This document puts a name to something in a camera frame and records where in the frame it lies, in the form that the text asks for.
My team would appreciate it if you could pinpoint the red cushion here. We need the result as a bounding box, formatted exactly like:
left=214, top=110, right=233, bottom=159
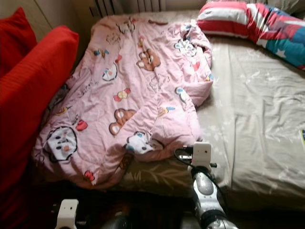
left=0, top=25, right=80, bottom=229
left=0, top=7, right=31, bottom=77

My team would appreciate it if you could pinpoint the pink cartoon print quilt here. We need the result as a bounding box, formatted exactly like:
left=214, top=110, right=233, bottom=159
left=31, top=14, right=214, bottom=189

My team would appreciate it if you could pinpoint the beige bed sheet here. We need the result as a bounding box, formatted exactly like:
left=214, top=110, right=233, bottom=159
left=100, top=10, right=305, bottom=198

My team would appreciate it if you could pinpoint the red white blue bolster pillow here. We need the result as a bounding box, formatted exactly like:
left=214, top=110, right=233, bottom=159
left=196, top=1, right=305, bottom=70

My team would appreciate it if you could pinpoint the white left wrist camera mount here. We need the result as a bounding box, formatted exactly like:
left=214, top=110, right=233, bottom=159
left=56, top=199, right=79, bottom=229

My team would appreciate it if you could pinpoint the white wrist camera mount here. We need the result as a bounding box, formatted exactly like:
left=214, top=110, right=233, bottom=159
left=191, top=142, right=213, bottom=167
left=56, top=199, right=79, bottom=229

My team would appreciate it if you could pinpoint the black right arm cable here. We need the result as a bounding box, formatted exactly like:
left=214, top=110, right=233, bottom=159
left=174, top=147, right=229, bottom=215

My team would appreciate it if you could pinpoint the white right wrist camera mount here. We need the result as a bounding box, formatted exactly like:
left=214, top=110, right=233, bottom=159
left=191, top=142, right=213, bottom=167

